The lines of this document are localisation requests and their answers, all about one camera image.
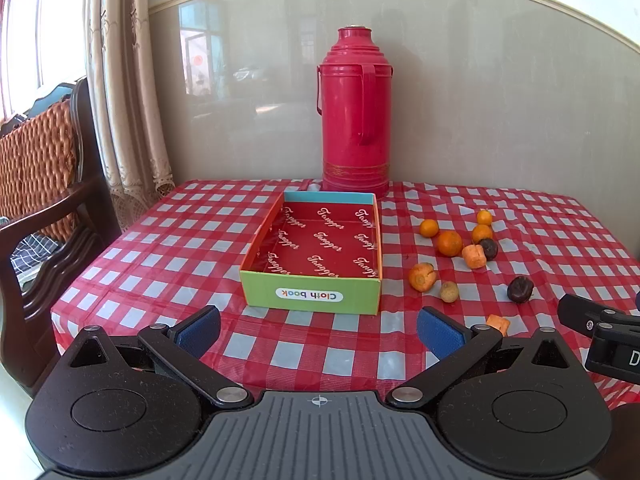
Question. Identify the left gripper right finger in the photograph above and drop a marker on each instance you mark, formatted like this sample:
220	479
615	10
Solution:
458	350

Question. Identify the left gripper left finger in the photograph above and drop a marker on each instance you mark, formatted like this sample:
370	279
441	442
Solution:
178	351

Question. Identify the orange piece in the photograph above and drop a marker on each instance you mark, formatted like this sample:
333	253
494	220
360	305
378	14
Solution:
498	323

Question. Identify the small yellowish fruit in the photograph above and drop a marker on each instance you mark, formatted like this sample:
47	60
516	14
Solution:
449	292

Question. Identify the orange with stem front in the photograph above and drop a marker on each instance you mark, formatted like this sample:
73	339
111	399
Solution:
422	277

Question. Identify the dark fruit front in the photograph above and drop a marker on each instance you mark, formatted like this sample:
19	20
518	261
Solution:
520	289

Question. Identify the dark fruit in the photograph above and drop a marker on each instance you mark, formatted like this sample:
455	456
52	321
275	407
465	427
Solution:
520	289
490	248

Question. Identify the peeled orange chunk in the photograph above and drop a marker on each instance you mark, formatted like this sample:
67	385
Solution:
474	256

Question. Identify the large orange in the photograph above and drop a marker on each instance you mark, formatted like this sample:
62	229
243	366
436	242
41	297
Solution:
449	243

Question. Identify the dark fruit back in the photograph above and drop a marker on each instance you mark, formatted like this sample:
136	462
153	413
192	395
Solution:
490	248

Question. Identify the small orange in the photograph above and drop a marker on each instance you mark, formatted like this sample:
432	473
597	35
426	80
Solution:
428	228
484	217

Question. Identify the red checkered tablecloth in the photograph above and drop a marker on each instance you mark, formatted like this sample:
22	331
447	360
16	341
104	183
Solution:
185	253

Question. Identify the colourful cardboard box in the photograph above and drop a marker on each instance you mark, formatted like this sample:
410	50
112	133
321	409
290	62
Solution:
317	252

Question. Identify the blue checkered cloth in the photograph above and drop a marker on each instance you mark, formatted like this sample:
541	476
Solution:
31	252

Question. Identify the dark wooden armchair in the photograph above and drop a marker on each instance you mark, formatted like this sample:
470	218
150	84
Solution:
52	183

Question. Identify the red thermos flask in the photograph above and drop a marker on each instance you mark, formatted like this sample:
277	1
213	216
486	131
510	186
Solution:
354	101

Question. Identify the beige curtain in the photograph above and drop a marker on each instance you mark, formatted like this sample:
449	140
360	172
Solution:
126	115

